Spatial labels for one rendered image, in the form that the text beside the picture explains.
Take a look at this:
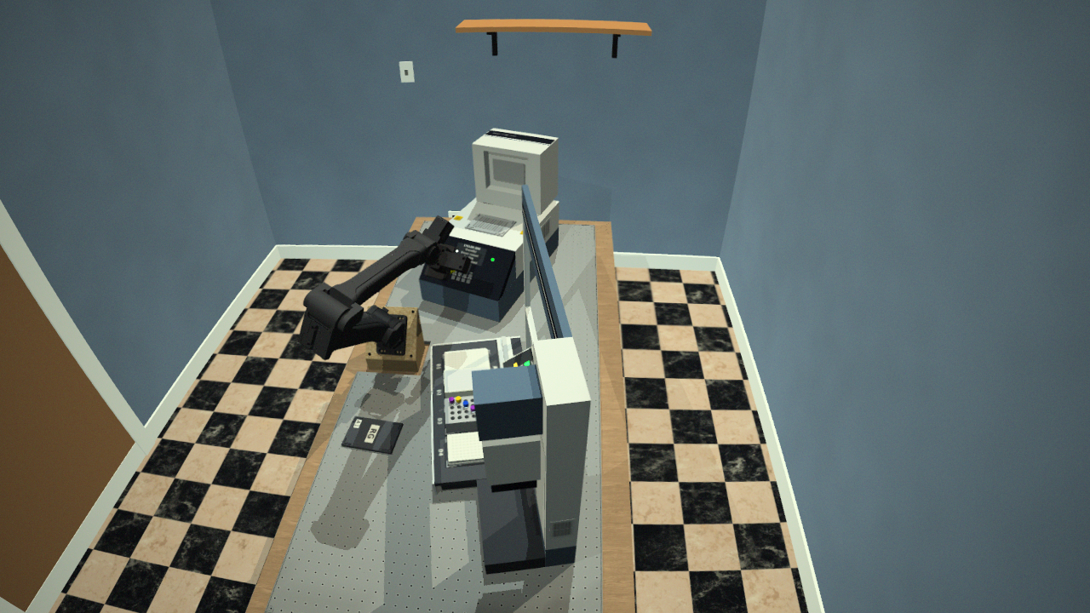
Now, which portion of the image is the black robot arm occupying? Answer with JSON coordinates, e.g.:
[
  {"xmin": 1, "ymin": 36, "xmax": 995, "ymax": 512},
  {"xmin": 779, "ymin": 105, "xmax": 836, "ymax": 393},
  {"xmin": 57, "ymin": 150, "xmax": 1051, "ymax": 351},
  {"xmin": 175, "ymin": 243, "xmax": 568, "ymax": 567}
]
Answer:
[{"xmin": 298, "ymin": 215, "xmax": 472, "ymax": 360}]

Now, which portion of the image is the black rectangular nest with rg label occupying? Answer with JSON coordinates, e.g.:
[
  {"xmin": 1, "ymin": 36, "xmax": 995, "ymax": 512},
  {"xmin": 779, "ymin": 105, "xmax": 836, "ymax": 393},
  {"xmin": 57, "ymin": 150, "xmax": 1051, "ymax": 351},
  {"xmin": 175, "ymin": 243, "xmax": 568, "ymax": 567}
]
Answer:
[{"xmin": 341, "ymin": 416, "xmax": 403, "ymax": 455}]

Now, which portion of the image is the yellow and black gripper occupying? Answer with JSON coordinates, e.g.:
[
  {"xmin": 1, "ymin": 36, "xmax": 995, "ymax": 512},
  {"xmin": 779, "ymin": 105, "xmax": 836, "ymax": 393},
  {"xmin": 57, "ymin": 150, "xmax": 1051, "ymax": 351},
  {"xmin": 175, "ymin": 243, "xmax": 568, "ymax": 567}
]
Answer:
[{"xmin": 424, "ymin": 243, "xmax": 456, "ymax": 281}]

